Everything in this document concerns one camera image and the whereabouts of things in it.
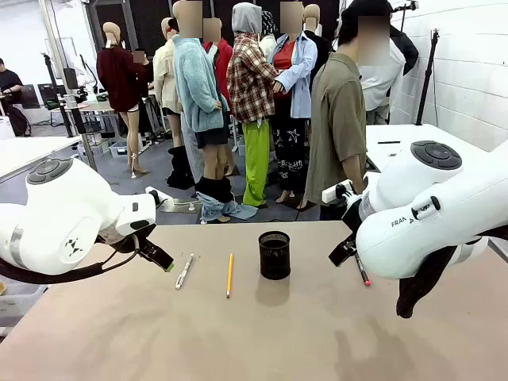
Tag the black tripod stand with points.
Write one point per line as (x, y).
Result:
(428, 79)

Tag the grey plastic crate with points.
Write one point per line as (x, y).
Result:
(20, 301)

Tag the mannequin in blue shirt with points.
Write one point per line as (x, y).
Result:
(297, 79)

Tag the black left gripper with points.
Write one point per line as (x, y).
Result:
(131, 240)

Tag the mannequin in light blue fleece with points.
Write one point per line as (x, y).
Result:
(196, 87)

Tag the mannequin in black jacket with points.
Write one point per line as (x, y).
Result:
(319, 43)

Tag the grey metal pole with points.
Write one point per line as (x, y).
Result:
(69, 99)

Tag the person in olive shirt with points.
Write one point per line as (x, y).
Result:
(337, 119)

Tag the grey storage bin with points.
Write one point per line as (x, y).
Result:
(118, 150)

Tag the large white table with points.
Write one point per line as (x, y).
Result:
(436, 135)

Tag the blue jeans pile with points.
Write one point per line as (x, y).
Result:
(238, 210)

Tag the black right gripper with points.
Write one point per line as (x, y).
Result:
(353, 222)

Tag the black trousers pile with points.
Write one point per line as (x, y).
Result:
(180, 166)

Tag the mannequin in red jacket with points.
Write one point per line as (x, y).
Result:
(223, 55)

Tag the black mesh pen holder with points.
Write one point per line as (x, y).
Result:
(274, 258)

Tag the person's right forearm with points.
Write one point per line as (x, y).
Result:
(353, 174)

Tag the mannequin in white shirt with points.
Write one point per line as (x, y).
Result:
(381, 83)

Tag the yellow pencil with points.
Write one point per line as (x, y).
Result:
(229, 275)

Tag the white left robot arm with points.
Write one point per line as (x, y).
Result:
(59, 206)

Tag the mannequin in cream jacket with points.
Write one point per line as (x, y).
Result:
(164, 79)

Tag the seated person in black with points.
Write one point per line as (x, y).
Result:
(10, 85)

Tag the small white table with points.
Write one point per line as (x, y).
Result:
(31, 152)

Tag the mannequin in plaid hoodie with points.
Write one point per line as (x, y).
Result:
(252, 87)

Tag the white pen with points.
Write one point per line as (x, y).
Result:
(184, 272)

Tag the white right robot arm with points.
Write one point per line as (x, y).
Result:
(416, 238)

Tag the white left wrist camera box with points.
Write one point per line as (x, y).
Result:
(158, 195)

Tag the mannequin in maroon sweater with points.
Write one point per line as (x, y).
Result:
(119, 83)

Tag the mannequin in black blazer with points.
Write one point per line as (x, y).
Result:
(409, 51)

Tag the black marker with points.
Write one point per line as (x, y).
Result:
(389, 142)

